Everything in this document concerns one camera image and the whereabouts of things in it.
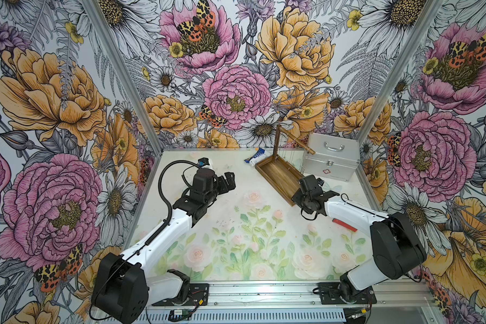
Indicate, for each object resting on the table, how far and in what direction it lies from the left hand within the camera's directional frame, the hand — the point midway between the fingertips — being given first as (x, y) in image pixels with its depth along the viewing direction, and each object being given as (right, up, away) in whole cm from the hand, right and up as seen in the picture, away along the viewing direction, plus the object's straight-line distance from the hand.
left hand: (224, 182), depth 83 cm
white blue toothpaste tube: (+14, +12, +32) cm, 37 cm away
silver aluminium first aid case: (+52, +12, +16) cm, 55 cm away
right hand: (+31, -10, +9) cm, 34 cm away
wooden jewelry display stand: (+27, +3, +28) cm, 39 cm away
